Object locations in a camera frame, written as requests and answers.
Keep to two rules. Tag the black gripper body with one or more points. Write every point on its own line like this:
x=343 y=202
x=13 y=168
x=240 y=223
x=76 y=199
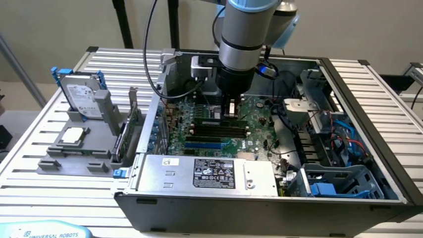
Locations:
x=235 y=79

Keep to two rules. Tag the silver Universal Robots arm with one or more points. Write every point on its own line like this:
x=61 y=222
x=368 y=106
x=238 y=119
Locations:
x=243 y=37

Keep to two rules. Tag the green motherboard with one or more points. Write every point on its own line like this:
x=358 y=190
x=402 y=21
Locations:
x=258 y=129

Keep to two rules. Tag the black expansion slot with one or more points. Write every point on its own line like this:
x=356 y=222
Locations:
x=201 y=139

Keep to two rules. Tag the blue expansion slot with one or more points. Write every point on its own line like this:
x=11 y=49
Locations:
x=201 y=145

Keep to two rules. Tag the silver chipset heat sink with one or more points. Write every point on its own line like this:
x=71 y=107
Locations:
x=247 y=156

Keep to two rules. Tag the metal drive cage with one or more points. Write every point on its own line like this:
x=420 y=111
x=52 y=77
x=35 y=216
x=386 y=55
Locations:
x=314 y=86

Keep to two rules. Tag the green graphics card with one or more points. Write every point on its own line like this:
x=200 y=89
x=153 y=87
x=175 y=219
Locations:
x=127 y=129

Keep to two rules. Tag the silver power supply unit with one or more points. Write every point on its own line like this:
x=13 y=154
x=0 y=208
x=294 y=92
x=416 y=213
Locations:
x=171 y=176

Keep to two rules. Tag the grey parts rack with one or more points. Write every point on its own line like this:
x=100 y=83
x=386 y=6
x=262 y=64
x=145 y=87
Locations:
x=101 y=124

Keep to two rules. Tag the blue disk carrier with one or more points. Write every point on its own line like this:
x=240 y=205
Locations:
x=100 y=81

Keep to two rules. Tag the blue case latch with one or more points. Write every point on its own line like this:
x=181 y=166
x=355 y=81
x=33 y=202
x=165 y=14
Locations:
x=119 y=173

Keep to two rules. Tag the blue-grey plastic disk bay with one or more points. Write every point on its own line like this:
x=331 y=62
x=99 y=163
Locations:
x=350 y=173

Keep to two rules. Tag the black open PC case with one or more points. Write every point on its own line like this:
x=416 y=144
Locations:
x=264 y=213

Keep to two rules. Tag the silver hard disk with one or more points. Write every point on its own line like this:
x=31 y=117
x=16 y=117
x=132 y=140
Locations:
x=80 y=94

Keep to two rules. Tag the silver CPU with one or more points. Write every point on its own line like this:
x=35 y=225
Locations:
x=75 y=135

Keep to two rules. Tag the grey metal pole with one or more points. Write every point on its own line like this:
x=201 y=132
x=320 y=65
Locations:
x=20 y=69

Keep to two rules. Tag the black box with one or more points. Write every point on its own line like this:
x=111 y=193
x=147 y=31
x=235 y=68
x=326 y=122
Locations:
x=4 y=137

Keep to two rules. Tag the blue Universal Robots joint cap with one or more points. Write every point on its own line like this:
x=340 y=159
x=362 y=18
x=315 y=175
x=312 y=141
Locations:
x=45 y=229

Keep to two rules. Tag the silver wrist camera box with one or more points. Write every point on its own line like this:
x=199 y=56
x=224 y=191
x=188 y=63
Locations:
x=203 y=67

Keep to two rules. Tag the silver metal bracket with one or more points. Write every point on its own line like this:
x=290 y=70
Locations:
x=298 y=105

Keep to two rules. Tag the black frame post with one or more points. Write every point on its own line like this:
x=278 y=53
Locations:
x=123 y=22
x=173 y=22

